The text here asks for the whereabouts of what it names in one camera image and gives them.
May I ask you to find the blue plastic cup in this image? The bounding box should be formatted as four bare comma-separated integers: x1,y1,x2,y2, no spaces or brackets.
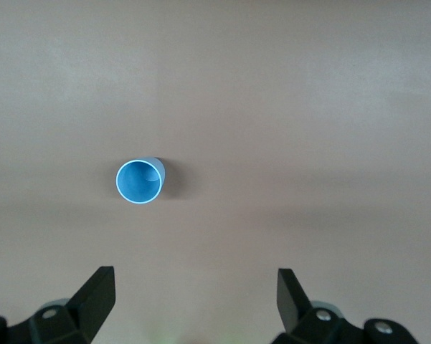
115,156,166,206

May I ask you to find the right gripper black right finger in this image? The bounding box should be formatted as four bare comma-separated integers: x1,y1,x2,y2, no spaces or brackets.
271,267,421,344

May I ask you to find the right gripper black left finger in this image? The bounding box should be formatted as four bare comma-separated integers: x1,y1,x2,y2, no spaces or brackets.
0,265,116,344

